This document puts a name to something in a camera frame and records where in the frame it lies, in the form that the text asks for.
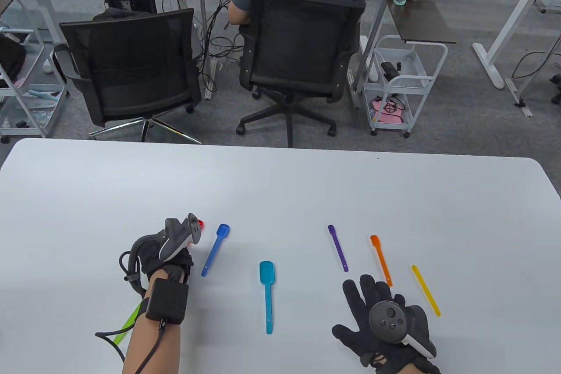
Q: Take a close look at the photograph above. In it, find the person's left hand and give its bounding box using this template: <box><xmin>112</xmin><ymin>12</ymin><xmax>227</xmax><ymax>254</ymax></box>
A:
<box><xmin>131</xmin><ymin>218</ymin><xmax>194</xmax><ymax>291</ymax></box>

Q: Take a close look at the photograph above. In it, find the person's right hand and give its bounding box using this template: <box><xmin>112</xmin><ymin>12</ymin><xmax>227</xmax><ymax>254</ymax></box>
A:
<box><xmin>332</xmin><ymin>274</ymin><xmax>441</xmax><ymax>374</ymax></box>

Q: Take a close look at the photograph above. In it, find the orange measuring spoon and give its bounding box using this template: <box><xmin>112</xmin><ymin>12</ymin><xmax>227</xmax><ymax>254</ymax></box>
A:
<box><xmin>370</xmin><ymin>235</ymin><xmax>393</xmax><ymax>287</ymax></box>

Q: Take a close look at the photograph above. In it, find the purple measuring spoon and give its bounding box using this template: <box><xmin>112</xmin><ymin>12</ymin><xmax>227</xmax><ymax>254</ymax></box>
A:
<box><xmin>328</xmin><ymin>225</ymin><xmax>349</xmax><ymax>272</ymax></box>

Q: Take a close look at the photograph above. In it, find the yellow measuring spoon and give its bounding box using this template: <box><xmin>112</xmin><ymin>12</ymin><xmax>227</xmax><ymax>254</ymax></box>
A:
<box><xmin>411</xmin><ymin>265</ymin><xmax>441</xmax><ymax>317</ymax></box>

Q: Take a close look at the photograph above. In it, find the green measuring spoon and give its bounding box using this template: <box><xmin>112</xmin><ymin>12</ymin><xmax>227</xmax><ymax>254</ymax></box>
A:
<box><xmin>113</xmin><ymin>304</ymin><xmax>143</xmax><ymax>345</ymax></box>

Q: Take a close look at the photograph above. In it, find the blue measuring spoon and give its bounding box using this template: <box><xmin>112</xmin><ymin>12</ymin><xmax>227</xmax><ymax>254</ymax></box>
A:
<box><xmin>201</xmin><ymin>224</ymin><xmax>230</xmax><ymax>277</ymax></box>

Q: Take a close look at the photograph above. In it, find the teal measuring spoon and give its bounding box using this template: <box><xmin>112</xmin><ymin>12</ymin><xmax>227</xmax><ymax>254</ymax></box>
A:
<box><xmin>259</xmin><ymin>261</ymin><xmax>277</xmax><ymax>335</ymax></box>

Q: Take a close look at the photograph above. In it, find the person's left forearm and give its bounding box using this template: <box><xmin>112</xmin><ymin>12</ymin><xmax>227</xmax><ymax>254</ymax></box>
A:
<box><xmin>122</xmin><ymin>267</ymin><xmax>190</xmax><ymax>374</ymax></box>

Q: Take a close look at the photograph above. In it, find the grey white handheld controller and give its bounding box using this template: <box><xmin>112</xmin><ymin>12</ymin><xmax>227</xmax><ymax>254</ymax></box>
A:
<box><xmin>159</xmin><ymin>213</ymin><xmax>203</xmax><ymax>261</ymax></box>
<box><xmin>369</xmin><ymin>301</ymin><xmax>437</xmax><ymax>358</ymax></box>

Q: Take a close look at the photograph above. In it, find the pink cloth item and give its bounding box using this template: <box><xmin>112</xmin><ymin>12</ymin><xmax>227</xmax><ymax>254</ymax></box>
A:
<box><xmin>370</xmin><ymin>97</ymin><xmax>406</xmax><ymax>124</ymax></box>

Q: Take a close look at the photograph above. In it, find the black mesh chair chrome base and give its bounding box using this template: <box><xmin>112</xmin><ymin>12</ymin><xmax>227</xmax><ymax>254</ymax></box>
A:
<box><xmin>59</xmin><ymin>8</ymin><xmax>203</xmax><ymax>144</ymax></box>

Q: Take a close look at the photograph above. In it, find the black handheld device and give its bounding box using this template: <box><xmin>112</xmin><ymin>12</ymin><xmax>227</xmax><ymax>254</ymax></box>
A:
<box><xmin>380</xmin><ymin>61</ymin><xmax>401</xmax><ymax>81</ymax></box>

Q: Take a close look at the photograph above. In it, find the black bag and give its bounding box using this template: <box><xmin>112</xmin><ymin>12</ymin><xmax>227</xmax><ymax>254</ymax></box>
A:
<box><xmin>0</xmin><ymin>34</ymin><xmax>27</xmax><ymax>83</ymax></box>

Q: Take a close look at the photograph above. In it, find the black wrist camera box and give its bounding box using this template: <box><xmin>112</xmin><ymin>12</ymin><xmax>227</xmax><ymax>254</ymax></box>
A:
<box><xmin>145</xmin><ymin>280</ymin><xmax>190</xmax><ymax>325</ymax></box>

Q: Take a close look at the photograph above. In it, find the black cable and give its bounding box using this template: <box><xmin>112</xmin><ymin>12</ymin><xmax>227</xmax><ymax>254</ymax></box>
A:
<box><xmin>95</xmin><ymin>236</ymin><xmax>169</xmax><ymax>374</ymax></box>

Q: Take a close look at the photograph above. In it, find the white wire rolling cart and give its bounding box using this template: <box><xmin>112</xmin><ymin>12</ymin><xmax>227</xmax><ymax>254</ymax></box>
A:
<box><xmin>0</xmin><ymin>28</ymin><xmax>71</xmax><ymax>144</ymax></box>
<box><xmin>363</xmin><ymin>35</ymin><xmax>448</xmax><ymax>138</ymax></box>

